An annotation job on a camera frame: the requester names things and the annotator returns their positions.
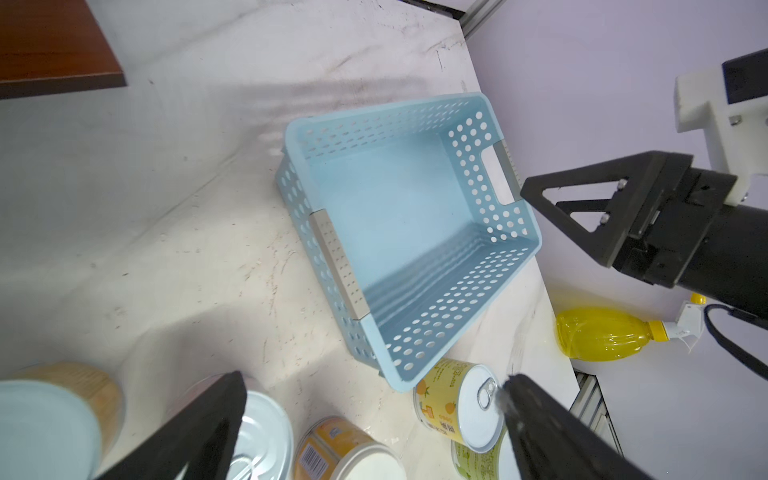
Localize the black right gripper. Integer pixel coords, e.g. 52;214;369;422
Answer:
521;151;767;318

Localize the green label can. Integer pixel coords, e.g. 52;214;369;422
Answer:
451;429;521;480

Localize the light blue plastic basket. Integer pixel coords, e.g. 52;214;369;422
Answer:
276;92;541;392

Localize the pink label can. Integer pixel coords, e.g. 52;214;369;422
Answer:
173;373;295;480

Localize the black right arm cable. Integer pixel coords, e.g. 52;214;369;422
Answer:
703;303;768;382

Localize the tan label can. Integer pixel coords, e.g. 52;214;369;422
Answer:
1;361;125;479

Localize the orange can white lid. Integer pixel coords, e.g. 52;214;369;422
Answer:
293;416;407;480

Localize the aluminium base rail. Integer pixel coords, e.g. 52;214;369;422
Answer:
570;371;624;456

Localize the aluminium frame post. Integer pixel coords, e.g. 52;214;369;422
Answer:
400;0;508;38

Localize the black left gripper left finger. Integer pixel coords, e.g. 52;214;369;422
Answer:
100;371;247;479

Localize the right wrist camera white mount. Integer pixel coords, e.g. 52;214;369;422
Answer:
674;49;767;206

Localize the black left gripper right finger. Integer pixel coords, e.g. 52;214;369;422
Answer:
496;374;648;480

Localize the brown wooden riser shelf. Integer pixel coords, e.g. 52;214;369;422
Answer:
1;0;127;100

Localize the yellow label can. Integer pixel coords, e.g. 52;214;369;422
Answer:
413;358;503;454

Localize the yellow spray bottle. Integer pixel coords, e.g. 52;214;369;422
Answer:
555;293;707;362

